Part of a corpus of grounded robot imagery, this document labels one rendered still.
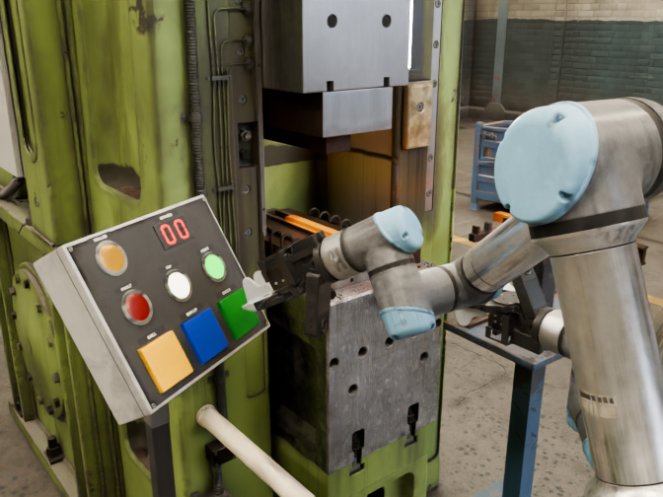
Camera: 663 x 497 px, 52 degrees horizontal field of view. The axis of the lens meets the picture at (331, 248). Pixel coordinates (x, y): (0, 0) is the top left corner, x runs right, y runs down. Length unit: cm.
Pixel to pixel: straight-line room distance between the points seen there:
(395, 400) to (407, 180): 58
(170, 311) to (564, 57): 934
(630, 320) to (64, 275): 76
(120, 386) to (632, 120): 77
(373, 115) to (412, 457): 93
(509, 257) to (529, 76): 956
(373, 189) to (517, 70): 881
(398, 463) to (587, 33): 860
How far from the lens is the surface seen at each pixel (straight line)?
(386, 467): 187
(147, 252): 115
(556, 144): 69
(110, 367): 108
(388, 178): 184
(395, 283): 100
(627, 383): 74
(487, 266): 101
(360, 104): 152
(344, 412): 166
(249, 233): 157
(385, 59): 156
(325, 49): 145
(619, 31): 983
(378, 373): 169
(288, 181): 202
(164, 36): 141
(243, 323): 123
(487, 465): 260
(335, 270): 106
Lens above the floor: 151
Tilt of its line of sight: 19 degrees down
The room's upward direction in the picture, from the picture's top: straight up
